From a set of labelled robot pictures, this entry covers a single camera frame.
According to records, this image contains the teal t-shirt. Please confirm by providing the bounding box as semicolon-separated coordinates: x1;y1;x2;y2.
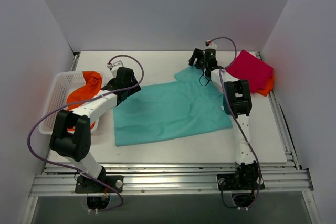
113;67;232;147

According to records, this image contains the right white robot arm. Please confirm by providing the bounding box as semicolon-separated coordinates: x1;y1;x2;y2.
188;47;261;189

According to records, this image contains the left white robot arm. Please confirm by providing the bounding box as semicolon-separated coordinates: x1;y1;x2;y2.
50;67;141;192

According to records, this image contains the folded magenta t-shirt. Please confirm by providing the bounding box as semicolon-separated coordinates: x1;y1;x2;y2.
226;50;274;93

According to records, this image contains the white plastic basket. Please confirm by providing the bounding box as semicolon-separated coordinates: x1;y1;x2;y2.
38;71;106;135

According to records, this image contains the folded orange t-shirt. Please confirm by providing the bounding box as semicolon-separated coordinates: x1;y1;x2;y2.
257;75;275;97

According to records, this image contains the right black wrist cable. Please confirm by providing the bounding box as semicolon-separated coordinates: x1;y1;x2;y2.
198;63;212;87

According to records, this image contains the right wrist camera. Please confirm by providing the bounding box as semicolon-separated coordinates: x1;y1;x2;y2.
205;41;217;50

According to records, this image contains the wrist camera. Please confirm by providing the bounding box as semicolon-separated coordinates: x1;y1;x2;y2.
205;41;217;50
107;60;124;78

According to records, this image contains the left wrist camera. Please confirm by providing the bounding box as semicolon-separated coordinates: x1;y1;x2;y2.
107;60;124;78

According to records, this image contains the aluminium mounting rail frame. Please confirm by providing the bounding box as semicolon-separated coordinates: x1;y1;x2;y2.
21;152;320;223

